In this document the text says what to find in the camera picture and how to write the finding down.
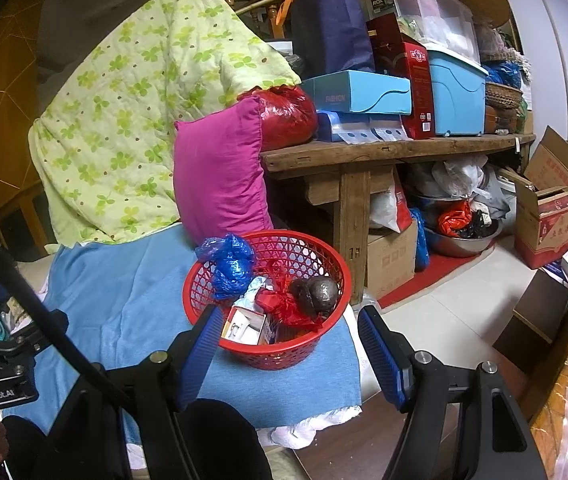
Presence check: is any blue plastic storage bin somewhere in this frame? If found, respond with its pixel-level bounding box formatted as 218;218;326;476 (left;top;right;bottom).
427;48;488;136

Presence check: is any red floor mat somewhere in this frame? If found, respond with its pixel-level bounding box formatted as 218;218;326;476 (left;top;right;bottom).
378;246;494;309

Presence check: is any wooden bench table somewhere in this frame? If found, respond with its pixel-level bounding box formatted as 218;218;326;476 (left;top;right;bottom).
261;133;536;304

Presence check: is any magenta pillow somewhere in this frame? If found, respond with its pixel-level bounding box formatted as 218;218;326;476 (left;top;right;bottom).
173;96;273;245

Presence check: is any clear plastic storage box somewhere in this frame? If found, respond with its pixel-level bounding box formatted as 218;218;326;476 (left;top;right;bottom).
363;0;480;65

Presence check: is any navy blue bag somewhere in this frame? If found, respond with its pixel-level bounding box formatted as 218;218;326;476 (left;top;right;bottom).
291;0;375;79

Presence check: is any wooden side cabinet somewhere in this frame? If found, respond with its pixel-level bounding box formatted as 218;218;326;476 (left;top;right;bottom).
0;0;52;260

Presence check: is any dark fuzzy ball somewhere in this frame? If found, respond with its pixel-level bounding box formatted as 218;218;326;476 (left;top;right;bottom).
289;275;339;318

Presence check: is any blue bed blanket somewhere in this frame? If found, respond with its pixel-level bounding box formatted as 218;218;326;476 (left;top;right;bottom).
0;224;364;446

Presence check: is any metal basin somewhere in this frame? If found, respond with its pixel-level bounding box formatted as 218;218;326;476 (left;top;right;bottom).
425;220;503;258

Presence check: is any blue white packet box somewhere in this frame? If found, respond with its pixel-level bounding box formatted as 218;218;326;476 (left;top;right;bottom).
315;110;410;145

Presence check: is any red gift box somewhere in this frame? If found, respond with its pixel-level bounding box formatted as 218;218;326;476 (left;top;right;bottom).
366;13;435;140

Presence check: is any blue plastic bag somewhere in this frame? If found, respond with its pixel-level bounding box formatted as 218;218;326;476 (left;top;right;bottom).
195;233;256;301

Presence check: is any light blue shoe box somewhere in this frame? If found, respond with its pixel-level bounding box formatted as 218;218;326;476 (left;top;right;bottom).
301;70;413;116

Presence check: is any green clover quilt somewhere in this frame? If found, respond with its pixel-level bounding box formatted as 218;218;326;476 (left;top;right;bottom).
29;0;299;246

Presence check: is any red wrapper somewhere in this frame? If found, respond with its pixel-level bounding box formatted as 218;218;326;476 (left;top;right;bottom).
256;260;323;332

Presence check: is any brown carton under bench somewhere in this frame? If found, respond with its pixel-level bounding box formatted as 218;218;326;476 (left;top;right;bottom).
366;221;417;299

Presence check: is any red shiny plastic bag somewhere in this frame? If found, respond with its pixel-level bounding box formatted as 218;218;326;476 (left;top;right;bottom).
236;84;317;152

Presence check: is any open cardboard box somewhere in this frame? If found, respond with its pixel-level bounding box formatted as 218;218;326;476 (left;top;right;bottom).
515;128;568;269

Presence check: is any orange white small box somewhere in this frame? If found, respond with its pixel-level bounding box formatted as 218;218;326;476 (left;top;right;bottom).
221;307;275;346

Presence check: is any red plastic mesh basket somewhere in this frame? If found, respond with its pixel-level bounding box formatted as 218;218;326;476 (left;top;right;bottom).
182;230;351;370

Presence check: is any woven basket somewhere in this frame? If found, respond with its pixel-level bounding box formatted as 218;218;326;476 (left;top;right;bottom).
486;81;523;110

